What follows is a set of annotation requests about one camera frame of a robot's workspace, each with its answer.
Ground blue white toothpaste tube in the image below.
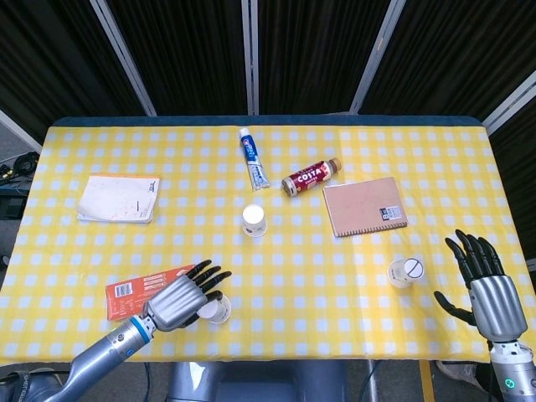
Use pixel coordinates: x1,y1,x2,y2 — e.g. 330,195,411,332
238,127,270,192

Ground white floral paper cup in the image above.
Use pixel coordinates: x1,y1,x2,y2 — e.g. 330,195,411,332
241,204,268,238
196,294,232,325

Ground black floor cable bundle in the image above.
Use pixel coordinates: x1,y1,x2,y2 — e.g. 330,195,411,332
0,152,41,185

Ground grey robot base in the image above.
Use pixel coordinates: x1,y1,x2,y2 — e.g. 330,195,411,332
167,360,348,402

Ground brown spiral notebook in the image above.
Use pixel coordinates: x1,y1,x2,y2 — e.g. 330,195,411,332
322,176,409,239

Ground small white lidded bottle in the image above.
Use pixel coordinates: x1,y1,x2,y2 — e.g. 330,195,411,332
387,255,426,290

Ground white partition frame post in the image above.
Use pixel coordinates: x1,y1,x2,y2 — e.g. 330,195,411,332
0,108,43,154
90,0,157,117
241,0,260,116
481,70,536,134
348,0,408,115

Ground orange carton box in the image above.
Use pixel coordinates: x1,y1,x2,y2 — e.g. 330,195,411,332
104,263,198,322

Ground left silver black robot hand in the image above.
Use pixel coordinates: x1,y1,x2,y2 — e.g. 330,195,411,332
142,259,233,332

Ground yellow white checked tablecloth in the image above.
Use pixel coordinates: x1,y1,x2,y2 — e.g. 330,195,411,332
0,124,536,364

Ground white paper pad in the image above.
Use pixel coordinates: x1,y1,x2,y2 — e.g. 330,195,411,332
76,173,161,226

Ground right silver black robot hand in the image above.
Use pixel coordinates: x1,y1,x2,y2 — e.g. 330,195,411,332
433,229,528,341

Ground red Costa coffee bottle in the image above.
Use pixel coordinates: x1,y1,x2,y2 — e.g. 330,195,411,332
281,157,343,198

